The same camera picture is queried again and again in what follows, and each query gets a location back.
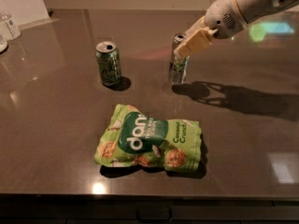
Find white object at left edge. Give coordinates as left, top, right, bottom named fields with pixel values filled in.
left=0, top=35, right=7, bottom=53

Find silver redbull can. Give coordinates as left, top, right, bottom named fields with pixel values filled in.
left=168, top=34, right=190, bottom=85

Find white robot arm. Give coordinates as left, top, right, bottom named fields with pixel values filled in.
left=174, top=0, right=299, bottom=58

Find black drawer handle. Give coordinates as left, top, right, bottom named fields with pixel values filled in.
left=135, top=206, right=172, bottom=224

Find green soda can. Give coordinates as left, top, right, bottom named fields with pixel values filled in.
left=95, top=41, right=121, bottom=86

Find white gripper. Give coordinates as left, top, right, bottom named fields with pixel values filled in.
left=174, top=0, right=248, bottom=58

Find green rice chip bag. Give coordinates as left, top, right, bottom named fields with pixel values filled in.
left=94, top=105, right=202, bottom=173

